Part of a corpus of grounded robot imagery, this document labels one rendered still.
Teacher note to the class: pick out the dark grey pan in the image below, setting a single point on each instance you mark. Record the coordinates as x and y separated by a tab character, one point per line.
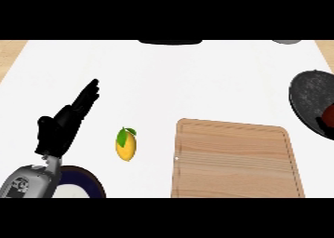
311	93

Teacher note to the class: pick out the wooden cutting board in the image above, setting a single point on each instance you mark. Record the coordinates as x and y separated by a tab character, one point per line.
235	161

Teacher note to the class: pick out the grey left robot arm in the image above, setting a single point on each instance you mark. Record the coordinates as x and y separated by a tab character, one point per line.
28	182

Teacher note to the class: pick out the dark blue white plate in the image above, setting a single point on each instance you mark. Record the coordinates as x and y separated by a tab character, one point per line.
85	182

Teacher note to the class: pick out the yellow lemon with green leaf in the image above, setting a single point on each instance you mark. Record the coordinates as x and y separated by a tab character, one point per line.
126	148

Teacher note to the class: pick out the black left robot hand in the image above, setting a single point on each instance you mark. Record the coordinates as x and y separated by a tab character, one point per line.
59	133

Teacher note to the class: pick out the grey round object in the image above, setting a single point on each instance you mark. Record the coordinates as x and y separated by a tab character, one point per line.
287	42

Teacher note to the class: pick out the black appliance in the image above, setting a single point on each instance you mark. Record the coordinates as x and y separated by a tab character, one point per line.
170	42

